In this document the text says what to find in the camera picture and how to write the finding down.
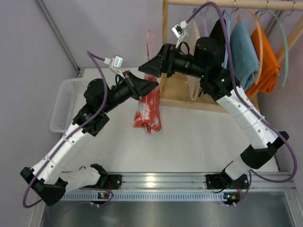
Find grey slotted cable duct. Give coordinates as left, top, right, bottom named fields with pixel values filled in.
left=61, top=191, right=227, bottom=202

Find aluminium mounting rail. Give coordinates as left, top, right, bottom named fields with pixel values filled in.
left=111, top=172, right=296, bottom=192

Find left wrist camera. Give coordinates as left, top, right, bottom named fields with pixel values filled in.
left=104, top=55, right=124, bottom=77

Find beige trousers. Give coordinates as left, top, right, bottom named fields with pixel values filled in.
left=187, top=20, right=202, bottom=101

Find orange trousers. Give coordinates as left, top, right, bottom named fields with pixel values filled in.
left=246, top=28, right=281, bottom=98

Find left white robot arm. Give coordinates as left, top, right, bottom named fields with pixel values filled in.
left=20, top=71, right=159, bottom=206

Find pink wire hanger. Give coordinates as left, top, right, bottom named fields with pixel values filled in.
left=141, top=28, right=158, bottom=128

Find white plastic basket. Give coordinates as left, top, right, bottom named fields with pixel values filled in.
left=49, top=78, right=90, bottom=133

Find aluminium corner frame post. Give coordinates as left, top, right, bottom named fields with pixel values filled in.
left=33, top=0, right=80, bottom=76

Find light blue trousers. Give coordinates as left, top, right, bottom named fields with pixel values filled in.
left=230, top=20, right=259, bottom=91

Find green hanger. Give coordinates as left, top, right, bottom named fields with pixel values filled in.
left=255, top=10, right=289, bottom=87

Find blue hanger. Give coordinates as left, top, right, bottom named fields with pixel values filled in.
left=222, top=10, right=231, bottom=69

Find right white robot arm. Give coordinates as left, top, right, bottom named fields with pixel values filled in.
left=138, top=37, right=289, bottom=189

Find black trousers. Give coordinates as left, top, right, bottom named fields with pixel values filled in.
left=197, top=17, right=228, bottom=97

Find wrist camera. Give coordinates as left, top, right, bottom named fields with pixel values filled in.
left=171, top=20, right=188, bottom=48
left=104, top=55, right=124, bottom=77

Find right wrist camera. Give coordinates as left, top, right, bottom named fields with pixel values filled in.
left=171, top=20, right=188, bottom=48

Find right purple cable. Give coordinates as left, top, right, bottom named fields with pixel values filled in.
left=186, top=1, right=298, bottom=206

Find orange hanger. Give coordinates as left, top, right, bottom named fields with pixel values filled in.
left=238, top=9, right=263, bottom=85

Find purple hanger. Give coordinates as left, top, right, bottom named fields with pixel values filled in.
left=194, top=11, right=209, bottom=36

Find red white patterned trousers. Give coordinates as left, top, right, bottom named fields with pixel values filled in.
left=134, top=86, right=162, bottom=135

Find wooden clothes rack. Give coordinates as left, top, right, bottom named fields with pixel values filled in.
left=160, top=0, right=303, bottom=113

